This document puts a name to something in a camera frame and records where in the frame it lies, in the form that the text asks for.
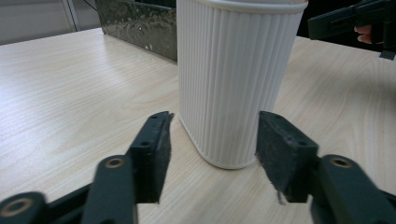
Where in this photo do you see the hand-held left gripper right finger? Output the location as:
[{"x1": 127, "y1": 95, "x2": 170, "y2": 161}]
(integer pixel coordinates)
[{"x1": 255, "y1": 110, "x2": 320, "y2": 206}]

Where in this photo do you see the white ribbed paper cup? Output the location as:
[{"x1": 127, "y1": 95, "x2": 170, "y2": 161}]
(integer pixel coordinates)
[{"x1": 176, "y1": 0, "x2": 309, "y2": 171}]

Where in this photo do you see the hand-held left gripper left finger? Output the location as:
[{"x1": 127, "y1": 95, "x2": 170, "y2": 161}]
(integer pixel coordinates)
[{"x1": 125, "y1": 110, "x2": 175, "y2": 204}]

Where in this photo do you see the dark mottled metal box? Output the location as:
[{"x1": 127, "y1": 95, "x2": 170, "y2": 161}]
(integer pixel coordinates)
[{"x1": 93, "y1": 0, "x2": 178, "y2": 62}]

